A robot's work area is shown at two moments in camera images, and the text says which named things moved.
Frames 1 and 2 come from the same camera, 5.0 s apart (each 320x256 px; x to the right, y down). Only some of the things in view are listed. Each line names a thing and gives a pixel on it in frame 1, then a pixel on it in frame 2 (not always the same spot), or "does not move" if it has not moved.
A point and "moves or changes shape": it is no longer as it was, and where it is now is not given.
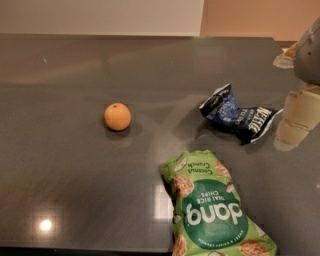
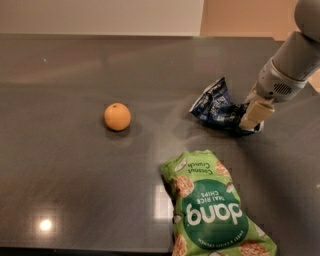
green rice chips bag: (209, 216) does not move
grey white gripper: (308, 55) to (274, 82)
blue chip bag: (244, 125) moves or changes shape
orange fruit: (117, 116) does not move
